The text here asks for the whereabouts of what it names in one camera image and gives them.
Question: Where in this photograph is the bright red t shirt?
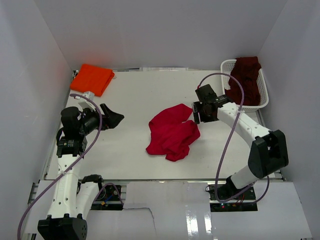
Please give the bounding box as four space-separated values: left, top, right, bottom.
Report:
146 103 201 162

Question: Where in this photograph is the white plastic basket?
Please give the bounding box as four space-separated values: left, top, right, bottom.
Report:
220 59 269 113

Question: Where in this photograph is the folded orange t shirt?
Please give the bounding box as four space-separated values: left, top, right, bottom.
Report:
70 64 115 97

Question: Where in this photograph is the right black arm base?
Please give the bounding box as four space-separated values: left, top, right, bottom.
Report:
204 184 258 213

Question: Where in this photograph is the dark maroon t shirt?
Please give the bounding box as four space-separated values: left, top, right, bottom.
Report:
225 56 261 106

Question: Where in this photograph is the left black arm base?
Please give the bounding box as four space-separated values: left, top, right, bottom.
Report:
91 185 123 211

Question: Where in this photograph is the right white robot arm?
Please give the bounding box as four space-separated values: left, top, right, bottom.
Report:
192 84 289 203

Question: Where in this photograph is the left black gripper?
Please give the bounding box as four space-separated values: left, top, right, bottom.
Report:
78 103 124 135

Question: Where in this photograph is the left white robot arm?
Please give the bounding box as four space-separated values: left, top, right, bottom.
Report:
37 104 124 240

